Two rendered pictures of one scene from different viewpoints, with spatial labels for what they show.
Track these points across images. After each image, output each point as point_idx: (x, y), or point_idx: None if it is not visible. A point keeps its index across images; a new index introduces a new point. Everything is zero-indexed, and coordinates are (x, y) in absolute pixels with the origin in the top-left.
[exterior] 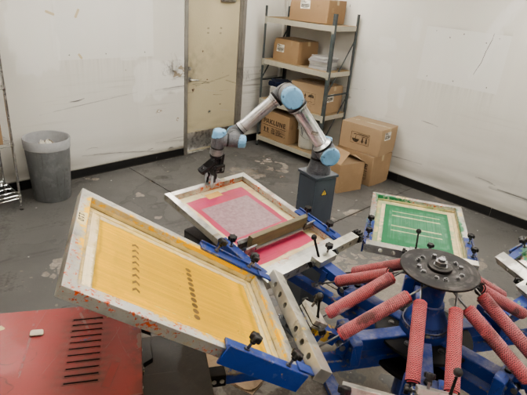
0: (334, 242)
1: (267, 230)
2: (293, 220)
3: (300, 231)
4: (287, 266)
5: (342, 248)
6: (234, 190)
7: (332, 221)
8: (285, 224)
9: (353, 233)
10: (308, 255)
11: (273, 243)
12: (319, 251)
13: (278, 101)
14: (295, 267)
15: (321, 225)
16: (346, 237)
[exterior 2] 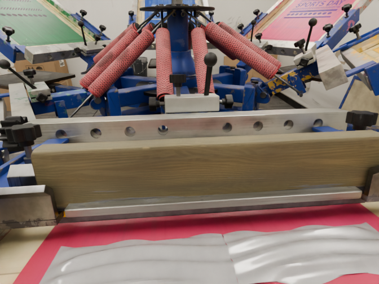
0: (111, 119)
1: (293, 134)
2: (132, 141)
3: (65, 224)
4: (276, 112)
5: (97, 130)
6: None
7: (13, 125)
8: (190, 138)
9: (28, 122)
10: (209, 114)
11: (232, 212)
12: (175, 115)
13: None
14: (260, 110)
15: (3, 176)
16: (62, 120)
